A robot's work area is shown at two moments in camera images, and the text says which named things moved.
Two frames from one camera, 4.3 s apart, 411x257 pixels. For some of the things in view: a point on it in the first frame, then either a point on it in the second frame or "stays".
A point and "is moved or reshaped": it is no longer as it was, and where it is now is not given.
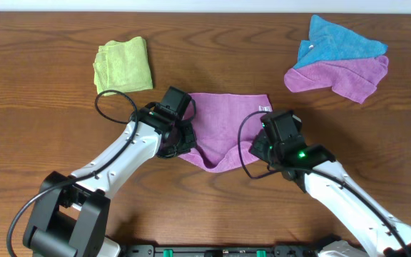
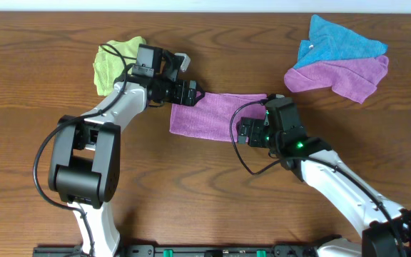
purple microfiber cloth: [225, 126] is moved or reshaped
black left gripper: [188, 133] -> [191, 93]
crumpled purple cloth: [352, 78] stays
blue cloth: [330, 43] stays
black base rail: [242, 250] stays
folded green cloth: [123, 66] stays
